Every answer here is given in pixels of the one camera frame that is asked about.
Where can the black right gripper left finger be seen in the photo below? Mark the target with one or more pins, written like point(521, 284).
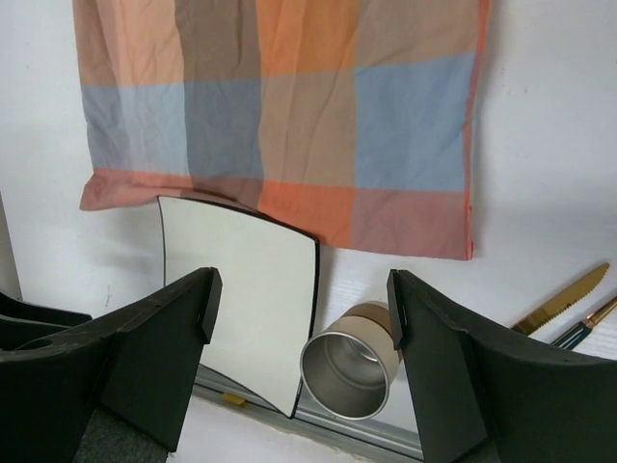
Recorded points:
point(114, 388)

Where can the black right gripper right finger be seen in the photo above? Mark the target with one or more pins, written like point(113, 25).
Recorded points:
point(484, 393)

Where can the gold knife green handle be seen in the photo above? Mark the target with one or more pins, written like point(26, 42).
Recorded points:
point(561, 301)

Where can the gold fork green handle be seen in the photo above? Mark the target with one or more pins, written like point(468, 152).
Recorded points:
point(578, 332)

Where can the square white plate black rim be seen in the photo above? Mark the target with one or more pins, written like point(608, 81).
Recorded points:
point(270, 274)

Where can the checkered orange blue cloth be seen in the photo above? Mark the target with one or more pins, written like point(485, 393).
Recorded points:
point(349, 120)

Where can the metal cup tan sleeve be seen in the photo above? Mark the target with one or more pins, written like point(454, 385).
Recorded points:
point(349, 367)

